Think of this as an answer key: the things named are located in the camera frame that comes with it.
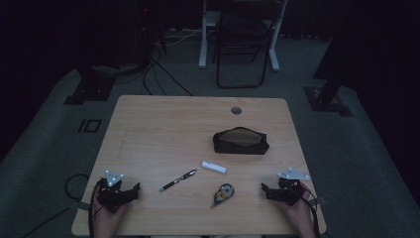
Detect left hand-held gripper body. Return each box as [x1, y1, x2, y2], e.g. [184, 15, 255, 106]
[96, 170, 141, 214]

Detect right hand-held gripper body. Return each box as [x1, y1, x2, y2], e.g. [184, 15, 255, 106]
[272, 167, 311, 207]

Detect black pen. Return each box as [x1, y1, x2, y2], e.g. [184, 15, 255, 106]
[158, 169, 198, 192]

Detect correction tape dispenser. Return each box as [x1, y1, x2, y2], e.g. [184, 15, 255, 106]
[210, 183, 236, 209]

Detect black pencil case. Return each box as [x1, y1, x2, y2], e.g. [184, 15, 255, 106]
[212, 126, 270, 156]

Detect white eraser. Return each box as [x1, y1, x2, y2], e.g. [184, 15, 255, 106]
[200, 160, 228, 175]

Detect person's left hand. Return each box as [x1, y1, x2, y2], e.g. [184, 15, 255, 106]
[91, 189, 131, 231]

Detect person's right hand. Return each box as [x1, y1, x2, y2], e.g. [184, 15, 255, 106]
[272, 182, 315, 230]

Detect grey round stand base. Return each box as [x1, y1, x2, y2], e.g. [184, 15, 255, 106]
[90, 62, 144, 76]

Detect black folding chair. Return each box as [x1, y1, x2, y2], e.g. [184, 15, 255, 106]
[213, 0, 282, 90]

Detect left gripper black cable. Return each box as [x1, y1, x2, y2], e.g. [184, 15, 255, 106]
[86, 182, 101, 238]

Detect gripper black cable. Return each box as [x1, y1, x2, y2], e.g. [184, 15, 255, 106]
[290, 185, 323, 238]
[86, 182, 101, 238]

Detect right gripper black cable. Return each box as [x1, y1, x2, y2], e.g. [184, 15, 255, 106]
[290, 185, 323, 238]

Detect black looped floor cable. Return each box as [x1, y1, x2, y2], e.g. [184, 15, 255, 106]
[19, 173, 92, 238]

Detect black stand with base plate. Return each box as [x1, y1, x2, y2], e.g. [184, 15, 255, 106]
[303, 0, 355, 118]
[63, 63, 117, 106]

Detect black floor cables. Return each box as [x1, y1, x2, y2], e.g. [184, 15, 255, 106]
[140, 46, 194, 97]

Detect white floor cable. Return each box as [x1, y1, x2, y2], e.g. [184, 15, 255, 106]
[154, 28, 203, 48]

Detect white desk frame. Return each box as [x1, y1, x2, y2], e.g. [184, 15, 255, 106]
[197, 0, 289, 72]

